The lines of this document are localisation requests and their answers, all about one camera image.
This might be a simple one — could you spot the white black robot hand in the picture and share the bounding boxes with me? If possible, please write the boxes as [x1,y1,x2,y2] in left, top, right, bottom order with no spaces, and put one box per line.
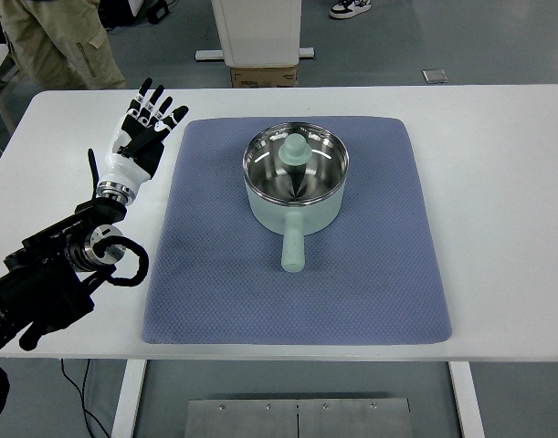
[96,78,188,205]

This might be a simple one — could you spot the green pot with handle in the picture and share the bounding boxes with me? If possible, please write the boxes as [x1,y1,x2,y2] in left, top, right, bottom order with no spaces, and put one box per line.
[242,122,349,273]

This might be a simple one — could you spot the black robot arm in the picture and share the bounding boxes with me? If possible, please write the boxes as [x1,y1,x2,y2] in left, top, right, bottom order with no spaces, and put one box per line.
[0,198,149,351]

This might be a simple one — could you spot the cardboard box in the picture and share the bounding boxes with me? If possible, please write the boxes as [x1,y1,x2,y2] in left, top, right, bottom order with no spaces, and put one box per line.
[230,65,299,89]

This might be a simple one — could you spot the person in khaki trousers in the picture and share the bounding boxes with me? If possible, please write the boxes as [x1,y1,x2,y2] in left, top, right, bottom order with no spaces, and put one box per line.
[0,0,126,90]

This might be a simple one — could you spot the black equipment on floor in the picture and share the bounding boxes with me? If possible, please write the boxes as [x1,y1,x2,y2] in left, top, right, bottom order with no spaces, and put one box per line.
[99,0,175,30]

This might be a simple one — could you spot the black white sneaker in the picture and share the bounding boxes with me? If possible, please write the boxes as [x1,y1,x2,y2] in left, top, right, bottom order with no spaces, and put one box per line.
[329,0,372,20]

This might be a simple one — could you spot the blue textured mat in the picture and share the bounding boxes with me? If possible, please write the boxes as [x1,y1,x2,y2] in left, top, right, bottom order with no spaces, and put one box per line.
[142,116,452,345]

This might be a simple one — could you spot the metal floor plate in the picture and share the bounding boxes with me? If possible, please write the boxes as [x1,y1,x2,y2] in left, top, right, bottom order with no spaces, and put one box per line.
[184,398,413,437]

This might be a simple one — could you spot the white left table leg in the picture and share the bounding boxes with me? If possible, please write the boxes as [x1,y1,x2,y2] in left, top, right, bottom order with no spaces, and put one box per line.
[111,360,148,438]

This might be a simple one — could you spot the white table leg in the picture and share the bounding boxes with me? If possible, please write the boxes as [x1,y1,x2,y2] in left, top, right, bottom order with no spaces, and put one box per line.
[448,361,485,438]
[111,360,148,438]

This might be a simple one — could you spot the grey floor socket plate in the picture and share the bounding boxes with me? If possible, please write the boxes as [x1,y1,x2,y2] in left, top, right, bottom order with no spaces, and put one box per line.
[422,68,448,84]

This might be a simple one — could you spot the white right table leg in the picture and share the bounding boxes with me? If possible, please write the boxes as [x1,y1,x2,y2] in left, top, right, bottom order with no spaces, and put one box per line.
[448,361,485,438]

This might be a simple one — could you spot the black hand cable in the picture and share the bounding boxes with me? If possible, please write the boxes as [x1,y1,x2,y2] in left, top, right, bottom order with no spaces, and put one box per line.
[87,148,101,200]

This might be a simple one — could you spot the white pedestal stand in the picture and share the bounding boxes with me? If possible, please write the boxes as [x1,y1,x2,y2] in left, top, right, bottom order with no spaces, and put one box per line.
[195,0,315,68]

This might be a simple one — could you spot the black floor cable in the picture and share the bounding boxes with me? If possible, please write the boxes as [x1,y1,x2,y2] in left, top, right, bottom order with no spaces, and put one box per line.
[59,359,111,438]

